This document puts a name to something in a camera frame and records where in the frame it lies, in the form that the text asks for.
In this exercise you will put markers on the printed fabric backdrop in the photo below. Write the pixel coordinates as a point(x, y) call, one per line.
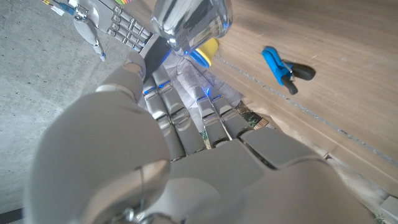
point(186, 77)

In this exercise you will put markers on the blue clamp with black grips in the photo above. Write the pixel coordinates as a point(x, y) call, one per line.
point(276, 65)

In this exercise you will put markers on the blue and yellow toy cup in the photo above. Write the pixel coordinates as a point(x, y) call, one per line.
point(206, 51)

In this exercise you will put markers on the rainbow stack of toy cups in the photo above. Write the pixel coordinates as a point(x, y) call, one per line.
point(123, 1)

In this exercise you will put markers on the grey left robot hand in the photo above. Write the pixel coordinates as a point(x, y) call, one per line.
point(124, 149)

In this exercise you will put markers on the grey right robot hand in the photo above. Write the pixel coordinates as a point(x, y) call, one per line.
point(105, 15)

